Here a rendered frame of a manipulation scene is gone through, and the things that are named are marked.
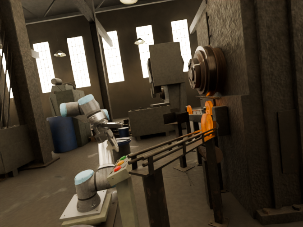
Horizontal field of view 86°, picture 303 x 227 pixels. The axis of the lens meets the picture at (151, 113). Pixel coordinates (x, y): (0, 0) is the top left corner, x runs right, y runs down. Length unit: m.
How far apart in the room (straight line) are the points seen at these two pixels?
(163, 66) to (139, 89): 7.53
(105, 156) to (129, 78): 10.49
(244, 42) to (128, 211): 1.23
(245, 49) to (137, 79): 10.69
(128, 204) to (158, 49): 3.77
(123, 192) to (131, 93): 10.87
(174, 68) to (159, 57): 0.47
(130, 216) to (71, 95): 3.91
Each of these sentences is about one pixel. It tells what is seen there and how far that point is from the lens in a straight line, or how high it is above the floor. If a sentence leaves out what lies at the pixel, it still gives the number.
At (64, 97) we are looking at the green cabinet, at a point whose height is 1.33.
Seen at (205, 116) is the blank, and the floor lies 0.77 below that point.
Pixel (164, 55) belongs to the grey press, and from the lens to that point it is 4.30.
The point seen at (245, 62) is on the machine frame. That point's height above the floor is 1.08.
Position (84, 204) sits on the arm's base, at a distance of 1.55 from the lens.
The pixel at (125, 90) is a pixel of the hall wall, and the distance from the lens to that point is 11.76.
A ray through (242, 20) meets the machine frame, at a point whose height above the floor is 1.34.
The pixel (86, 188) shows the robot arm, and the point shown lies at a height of 0.33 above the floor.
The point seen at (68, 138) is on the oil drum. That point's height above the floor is 0.29.
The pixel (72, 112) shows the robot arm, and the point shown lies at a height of 0.92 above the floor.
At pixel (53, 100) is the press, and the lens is 9.31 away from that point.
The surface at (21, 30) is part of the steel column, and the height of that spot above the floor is 2.53.
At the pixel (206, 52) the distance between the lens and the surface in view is 1.50.
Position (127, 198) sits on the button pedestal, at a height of 0.42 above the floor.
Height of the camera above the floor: 0.92
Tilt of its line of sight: 5 degrees down
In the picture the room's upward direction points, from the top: 8 degrees counter-clockwise
